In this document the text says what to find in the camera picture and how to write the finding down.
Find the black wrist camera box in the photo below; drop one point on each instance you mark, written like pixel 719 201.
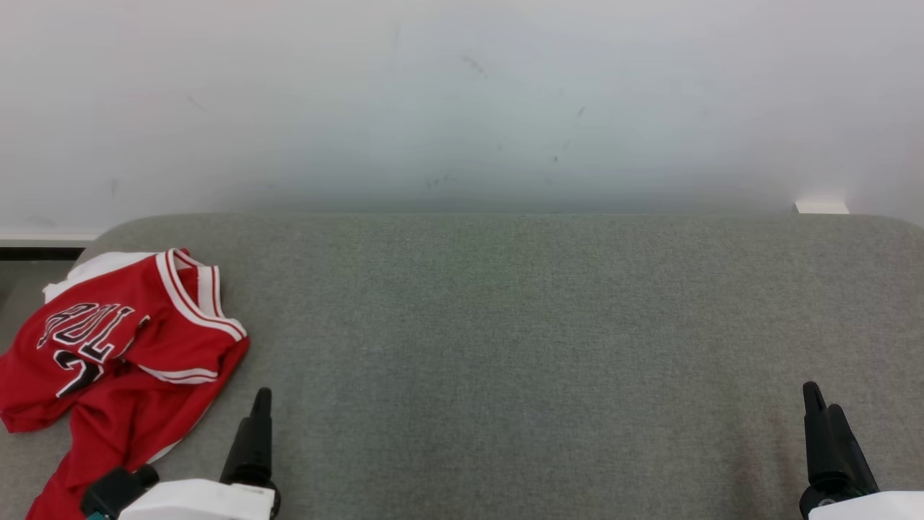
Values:
pixel 115 492

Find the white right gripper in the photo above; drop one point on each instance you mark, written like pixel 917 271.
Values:
pixel 873 508

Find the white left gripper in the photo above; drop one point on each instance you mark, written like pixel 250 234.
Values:
pixel 202 502

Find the black baseboard strip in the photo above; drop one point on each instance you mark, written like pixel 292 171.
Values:
pixel 36 253

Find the red white-striped basketball shorts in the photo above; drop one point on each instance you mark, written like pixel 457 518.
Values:
pixel 108 448

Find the white wall trunking box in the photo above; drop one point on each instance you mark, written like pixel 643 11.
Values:
pixel 823 208

